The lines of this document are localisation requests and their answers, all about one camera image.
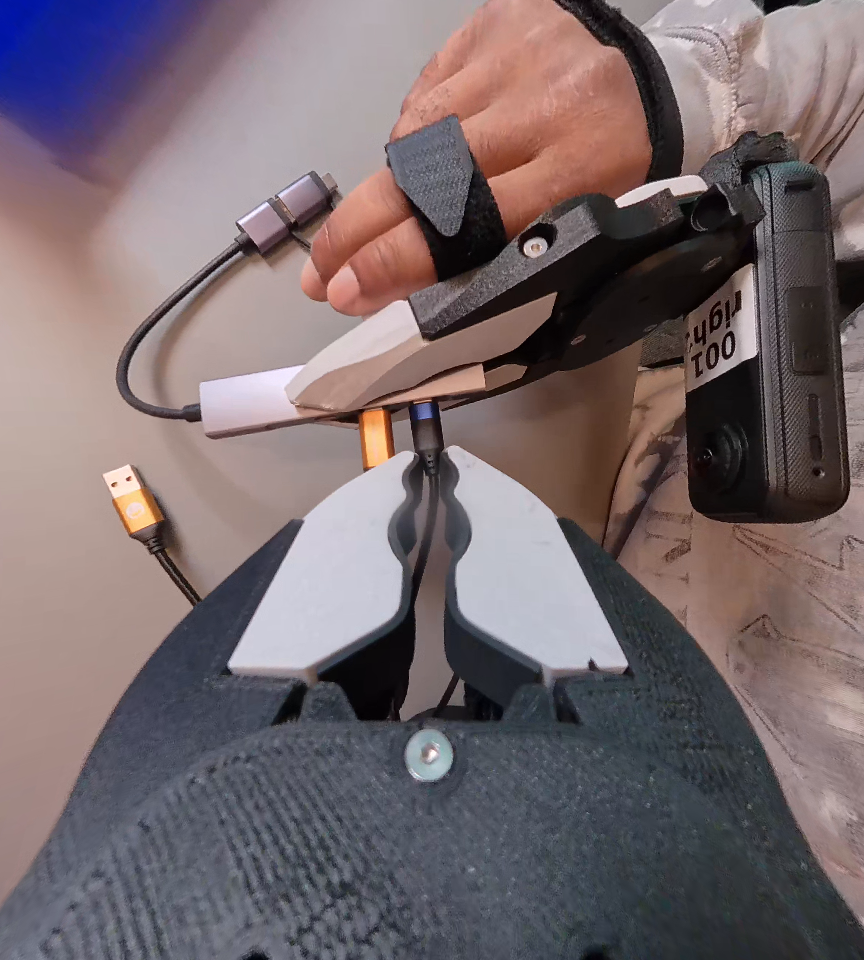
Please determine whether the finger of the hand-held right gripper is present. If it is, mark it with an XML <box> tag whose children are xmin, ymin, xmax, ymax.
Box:
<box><xmin>285</xmin><ymin>292</ymin><xmax>560</xmax><ymax>411</ymax></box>
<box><xmin>297</xmin><ymin>362</ymin><xmax>532</xmax><ymax>415</ymax></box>

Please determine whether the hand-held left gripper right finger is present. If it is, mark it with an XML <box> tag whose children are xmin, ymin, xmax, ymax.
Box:
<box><xmin>445</xmin><ymin>446</ymin><xmax>630</xmax><ymax>710</ymax></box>

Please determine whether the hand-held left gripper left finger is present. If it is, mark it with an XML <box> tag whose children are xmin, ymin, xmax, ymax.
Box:
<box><xmin>228</xmin><ymin>450</ymin><xmax>414</xmax><ymax>706</ymax></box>

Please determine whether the blue plug usb-c cable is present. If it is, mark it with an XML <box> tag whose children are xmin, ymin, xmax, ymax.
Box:
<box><xmin>394</xmin><ymin>401</ymin><xmax>464</xmax><ymax>723</ymax></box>

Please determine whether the black hub cable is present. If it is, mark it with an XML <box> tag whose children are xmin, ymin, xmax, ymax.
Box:
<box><xmin>115</xmin><ymin>171</ymin><xmax>339</xmax><ymax>423</ymax></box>

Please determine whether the blue storage bin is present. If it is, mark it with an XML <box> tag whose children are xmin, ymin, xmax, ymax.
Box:
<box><xmin>0</xmin><ymin>0</ymin><xmax>211</xmax><ymax>185</ymax></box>

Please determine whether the person's right forearm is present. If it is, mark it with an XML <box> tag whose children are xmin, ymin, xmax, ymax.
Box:
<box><xmin>642</xmin><ymin>0</ymin><xmax>864</xmax><ymax>260</ymax></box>

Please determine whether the person's right hand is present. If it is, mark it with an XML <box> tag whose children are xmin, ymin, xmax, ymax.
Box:
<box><xmin>300</xmin><ymin>0</ymin><xmax>654</xmax><ymax>316</ymax></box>

